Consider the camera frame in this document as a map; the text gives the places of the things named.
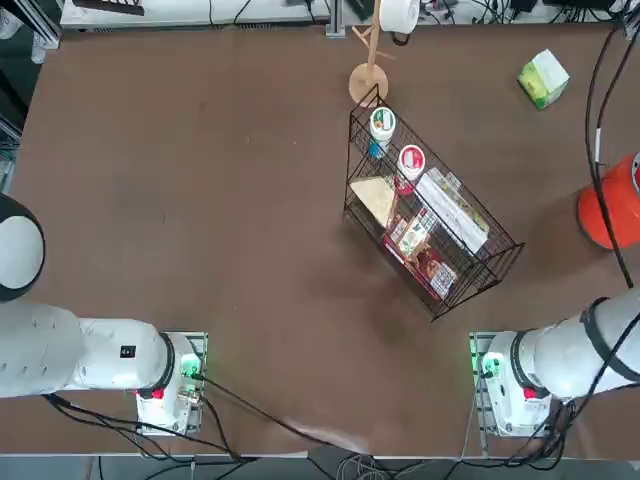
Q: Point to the wooden mug tree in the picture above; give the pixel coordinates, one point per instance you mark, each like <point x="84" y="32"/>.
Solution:
<point x="368" y="86"/>

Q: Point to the aluminium frame post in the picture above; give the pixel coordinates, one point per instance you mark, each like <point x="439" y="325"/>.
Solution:
<point x="336" y="20"/>

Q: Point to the red biscuit packet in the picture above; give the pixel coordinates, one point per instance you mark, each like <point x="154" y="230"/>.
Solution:
<point x="430" y="265"/>

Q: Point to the green connector board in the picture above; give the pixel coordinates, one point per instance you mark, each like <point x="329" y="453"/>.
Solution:
<point x="487" y="365"/>
<point x="192" y="372"/>

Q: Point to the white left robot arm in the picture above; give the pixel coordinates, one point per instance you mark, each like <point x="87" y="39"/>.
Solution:
<point x="100" y="355"/>

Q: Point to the green tissue pack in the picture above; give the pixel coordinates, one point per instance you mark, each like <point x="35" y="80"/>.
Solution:
<point x="542" y="80"/>

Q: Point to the orange round bin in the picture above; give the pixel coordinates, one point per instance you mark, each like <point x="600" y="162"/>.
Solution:
<point x="607" y="205"/>

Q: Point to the white jar red lid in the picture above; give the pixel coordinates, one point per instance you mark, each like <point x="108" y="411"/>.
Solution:
<point x="411" y="160"/>

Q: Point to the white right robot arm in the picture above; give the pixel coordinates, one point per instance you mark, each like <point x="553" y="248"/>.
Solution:
<point x="550" y="370"/>

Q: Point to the wrapped triangle sandwich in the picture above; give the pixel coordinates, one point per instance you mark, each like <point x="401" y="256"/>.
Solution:
<point x="372" y="197"/>

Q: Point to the white jar green lid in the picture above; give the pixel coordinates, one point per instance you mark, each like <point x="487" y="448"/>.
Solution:
<point x="382" y="122"/>

